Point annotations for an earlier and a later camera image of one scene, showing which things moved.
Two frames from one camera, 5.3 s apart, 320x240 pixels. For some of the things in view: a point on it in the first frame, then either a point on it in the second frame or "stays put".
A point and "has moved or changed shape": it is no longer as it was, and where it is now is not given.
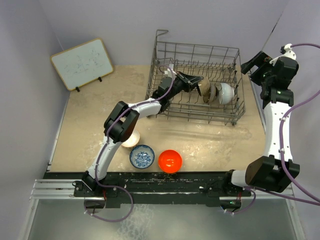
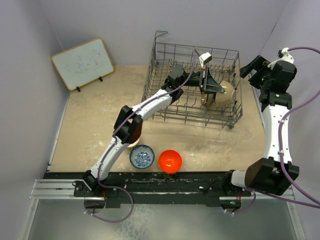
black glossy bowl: [204, 86] has moved or changed shape
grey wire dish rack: [219, 68] stays put
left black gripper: [189, 79] → [211, 86]
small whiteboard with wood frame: [82, 63] stays put
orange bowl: [170, 161] stays put
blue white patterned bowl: [141, 156] stays put
